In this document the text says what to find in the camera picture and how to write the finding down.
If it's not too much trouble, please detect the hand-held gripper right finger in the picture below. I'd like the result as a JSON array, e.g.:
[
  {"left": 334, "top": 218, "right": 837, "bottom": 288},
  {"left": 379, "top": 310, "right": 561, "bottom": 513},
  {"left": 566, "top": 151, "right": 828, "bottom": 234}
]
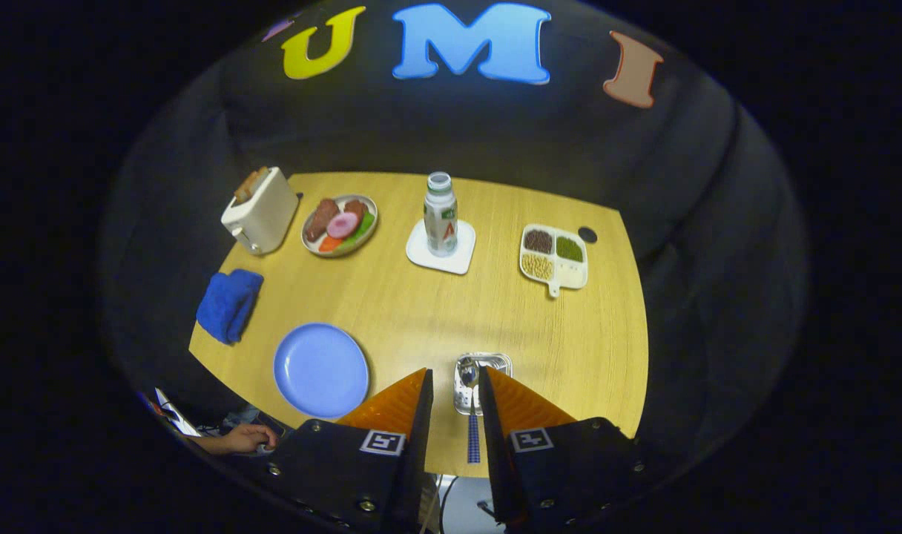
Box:
[{"left": 478, "top": 365, "right": 667, "bottom": 531}]

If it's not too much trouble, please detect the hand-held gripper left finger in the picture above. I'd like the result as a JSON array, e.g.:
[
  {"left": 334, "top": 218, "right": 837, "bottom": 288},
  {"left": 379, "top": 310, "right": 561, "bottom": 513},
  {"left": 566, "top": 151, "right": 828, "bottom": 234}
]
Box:
[{"left": 260, "top": 367, "right": 435, "bottom": 534}]

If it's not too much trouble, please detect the spoon with checkered handle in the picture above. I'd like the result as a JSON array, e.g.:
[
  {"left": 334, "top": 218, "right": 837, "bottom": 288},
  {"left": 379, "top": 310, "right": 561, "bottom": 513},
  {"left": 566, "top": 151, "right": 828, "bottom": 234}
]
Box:
[{"left": 457, "top": 357, "right": 483, "bottom": 465}]

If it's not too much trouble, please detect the blue plate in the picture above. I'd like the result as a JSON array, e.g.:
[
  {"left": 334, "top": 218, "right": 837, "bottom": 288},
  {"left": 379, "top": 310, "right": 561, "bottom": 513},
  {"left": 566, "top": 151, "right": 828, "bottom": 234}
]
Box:
[{"left": 273, "top": 322, "right": 370, "bottom": 419}]

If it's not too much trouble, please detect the white square coaster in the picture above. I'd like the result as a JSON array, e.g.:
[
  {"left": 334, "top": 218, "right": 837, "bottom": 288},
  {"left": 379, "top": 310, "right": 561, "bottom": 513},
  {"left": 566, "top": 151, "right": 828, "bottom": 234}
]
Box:
[{"left": 406, "top": 219, "right": 477, "bottom": 276}]

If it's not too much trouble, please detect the white divided bean dish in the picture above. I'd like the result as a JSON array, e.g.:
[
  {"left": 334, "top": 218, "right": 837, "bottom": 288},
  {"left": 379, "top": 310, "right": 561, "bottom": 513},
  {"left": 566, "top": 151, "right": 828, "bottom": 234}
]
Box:
[{"left": 519, "top": 223, "right": 589, "bottom": 299}]

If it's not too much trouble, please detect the green lettuce leaf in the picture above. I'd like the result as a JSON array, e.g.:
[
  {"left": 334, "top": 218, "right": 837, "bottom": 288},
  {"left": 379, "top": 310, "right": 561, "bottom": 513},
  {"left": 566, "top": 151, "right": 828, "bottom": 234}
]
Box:
[{"left": 343, "top": 211, "right": 375, "bottom": 249}]

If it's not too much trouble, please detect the white drink bottle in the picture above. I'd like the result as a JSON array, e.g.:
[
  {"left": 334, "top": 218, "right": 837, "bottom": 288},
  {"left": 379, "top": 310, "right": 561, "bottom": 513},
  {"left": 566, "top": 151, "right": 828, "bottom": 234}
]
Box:
[{"left": 424, "top": 171, "right": 458, "bottom": 258}]

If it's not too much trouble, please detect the oval food plate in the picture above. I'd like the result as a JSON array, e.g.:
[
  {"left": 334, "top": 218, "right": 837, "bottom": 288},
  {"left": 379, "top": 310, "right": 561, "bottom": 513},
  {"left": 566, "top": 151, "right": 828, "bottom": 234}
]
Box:
[{"left": 301, "top": 194, "right": 379, "bottom": 258}]

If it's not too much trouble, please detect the pink ham slice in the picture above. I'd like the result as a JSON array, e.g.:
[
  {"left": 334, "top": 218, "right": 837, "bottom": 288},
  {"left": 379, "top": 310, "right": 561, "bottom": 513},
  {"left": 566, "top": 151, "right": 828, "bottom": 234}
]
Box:
[{"left": 326, "top": 212, "right": 361, "bottom": 240}]

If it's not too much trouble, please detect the blue folded cloth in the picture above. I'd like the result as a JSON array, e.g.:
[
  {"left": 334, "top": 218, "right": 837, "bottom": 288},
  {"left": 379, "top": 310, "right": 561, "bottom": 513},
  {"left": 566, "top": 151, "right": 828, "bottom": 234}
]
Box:
[{"left": 196, "top": 268, "right": 265, "bottom": 346}]

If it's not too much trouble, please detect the white power strip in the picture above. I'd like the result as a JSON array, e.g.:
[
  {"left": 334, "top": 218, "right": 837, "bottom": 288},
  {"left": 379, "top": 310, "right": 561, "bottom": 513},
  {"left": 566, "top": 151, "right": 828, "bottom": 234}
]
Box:
[{"left": 154, "top": 387, "right": 200, "bottom": 438}]

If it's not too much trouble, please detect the long brown sausage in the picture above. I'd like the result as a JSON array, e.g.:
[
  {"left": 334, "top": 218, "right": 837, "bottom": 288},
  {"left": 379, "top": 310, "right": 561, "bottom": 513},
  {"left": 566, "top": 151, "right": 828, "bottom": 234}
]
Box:
[{"left": 305, "top": 198, "right": 340, "bottom": 243}]

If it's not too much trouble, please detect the white toaster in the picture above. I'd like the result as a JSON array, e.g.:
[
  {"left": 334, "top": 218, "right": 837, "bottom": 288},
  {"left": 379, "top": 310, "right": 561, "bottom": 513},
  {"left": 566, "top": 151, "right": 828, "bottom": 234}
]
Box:
[{"left": 221, "top": 166, "right": 300, "bottom": 257}]

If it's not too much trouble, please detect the brown toast slice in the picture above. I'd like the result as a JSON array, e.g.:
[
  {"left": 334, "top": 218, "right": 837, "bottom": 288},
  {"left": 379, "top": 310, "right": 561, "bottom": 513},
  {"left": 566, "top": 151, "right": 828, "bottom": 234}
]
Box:
[{"left": 233, "top": 168, "right": 270, "bottom": 205}]

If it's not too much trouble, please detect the metal wire basket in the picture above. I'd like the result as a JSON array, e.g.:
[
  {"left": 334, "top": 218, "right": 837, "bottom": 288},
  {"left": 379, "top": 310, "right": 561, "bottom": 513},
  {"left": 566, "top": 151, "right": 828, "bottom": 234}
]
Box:
[{"left": 453, "top": 352, "right": 513, "bottom": 416}]

